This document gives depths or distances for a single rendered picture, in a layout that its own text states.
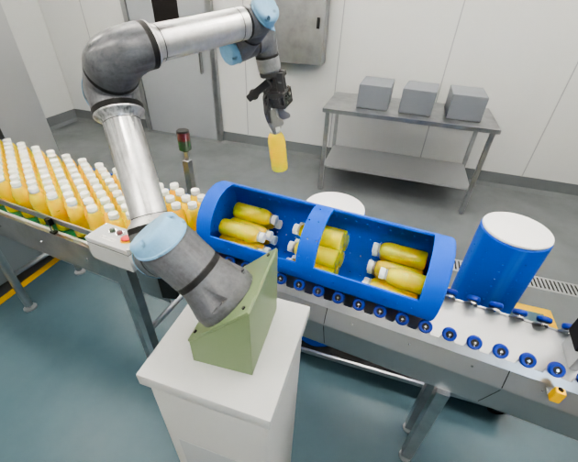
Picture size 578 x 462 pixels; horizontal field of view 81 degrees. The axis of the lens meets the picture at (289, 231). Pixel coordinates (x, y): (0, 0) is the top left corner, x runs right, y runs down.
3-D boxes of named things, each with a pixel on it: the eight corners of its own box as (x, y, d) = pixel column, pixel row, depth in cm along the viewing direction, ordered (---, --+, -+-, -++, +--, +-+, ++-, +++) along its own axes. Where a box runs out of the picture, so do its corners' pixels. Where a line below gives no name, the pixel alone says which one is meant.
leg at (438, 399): (409, 465, 163) (450, 399, 126) (397, 459, 165) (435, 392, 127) (411, 452, 167) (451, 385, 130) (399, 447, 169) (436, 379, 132)
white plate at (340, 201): (364, 194, 165) (364, 197, 166) (308, 188, 169) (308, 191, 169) (364, 226, 143) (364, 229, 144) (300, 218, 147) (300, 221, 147)
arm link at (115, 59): (67, 12, 61) (269, -19, 85) (70, 47, 70) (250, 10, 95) (103, 72, 63) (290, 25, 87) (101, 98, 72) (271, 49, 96)
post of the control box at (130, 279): (170, 397, 185) (123, 261, 126) (164, 394, 186) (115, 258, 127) (174, 390, 188) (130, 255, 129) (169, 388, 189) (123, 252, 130)
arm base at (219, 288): (228, 322, 65) (191, 289, 62) (193, 331, 75) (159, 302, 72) (262, 267, 75) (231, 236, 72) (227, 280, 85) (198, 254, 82)
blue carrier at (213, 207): (426, 337, 112) (452, 287, 92) (205, 261, 138) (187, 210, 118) (436, 273, 130) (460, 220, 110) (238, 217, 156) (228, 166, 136)
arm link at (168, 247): (183, 292, 65) (127, 245, 60) (168, 290, 76) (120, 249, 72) (223, 247, 70) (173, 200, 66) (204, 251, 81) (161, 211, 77)
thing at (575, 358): (577, 371, 103) (606, 341, 94) (561, 367, 105) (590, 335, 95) (570, 346, 111) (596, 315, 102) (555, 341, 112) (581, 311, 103)
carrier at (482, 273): (458, 381, 183) (488, 357, 195) (532, 259, 131) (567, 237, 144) (416, 342, 202) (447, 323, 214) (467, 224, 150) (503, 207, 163)
